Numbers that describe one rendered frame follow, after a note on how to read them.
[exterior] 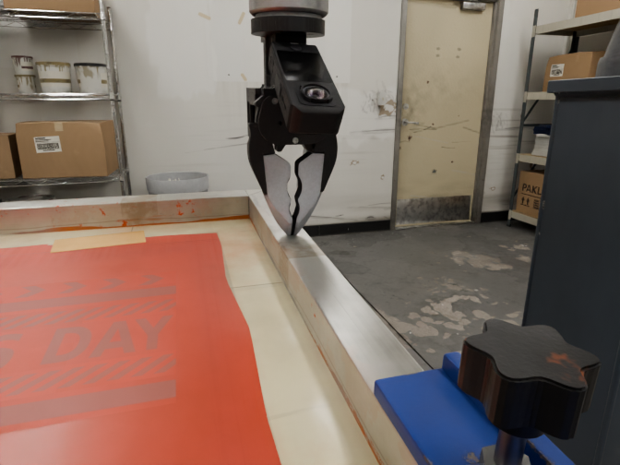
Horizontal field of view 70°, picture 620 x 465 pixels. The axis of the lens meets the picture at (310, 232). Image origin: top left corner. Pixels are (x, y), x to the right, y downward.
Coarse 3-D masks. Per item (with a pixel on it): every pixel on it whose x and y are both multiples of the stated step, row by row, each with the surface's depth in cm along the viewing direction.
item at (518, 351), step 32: (480, 352) 15; (512, 352) 15; (544, 352) 15; (576, 352) 15; (480, 384) 16; (512, 384) 14; (544, 384) 14; (576, 384) 14; (512, 416) 14; (544, 416) 14; (576, 416) 14; (512, 448) 16
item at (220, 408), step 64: (64, 256) 50; (128, 256) 50; (192, 256) 51; (192, 320) 37; (192, 384) 29; (256, 384) 30; (0, 448) 24; (64, 448) 24; (128, 448) 24; (192, 448) 24; (256, 448) 24
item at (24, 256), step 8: (0, 248) 52; (8, 248) 52; (16, 248) 52; (24, 248) 52; (32, 248) 52; (40, 248) 52; (0, 256) 50; (8, 256) 50; (16, 256) 50; (24, 256) 50; (32, 256) 50; (0, 264) 48; (8, 264) 48; (16, 264) 48; (24, 264) 48; (0, 272) 46; (8, 272) 46; (16, 272) 46; (24, 272) 46; (0, 280) 44; (8, 280) 44; (16, 280) 44
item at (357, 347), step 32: (224, 192) 65; (256, 192) 66; (0, 224) 56; (32, 224) 57; (64, 224) 58; (96, 224) 59; (128, 224) 60; (160, 224) 62; (256, 224) 58; (288, 256) 42; (320, 256) 42; (288, 288) 42; (320, 288) 35; (352, 288) 36; (320, 320) 32; (352, 320) 31; (320, 352) 33; (352, 352) 27; (384, 352) 27; (352, 384) 26; (384, 416) 22; (384, 448) 23
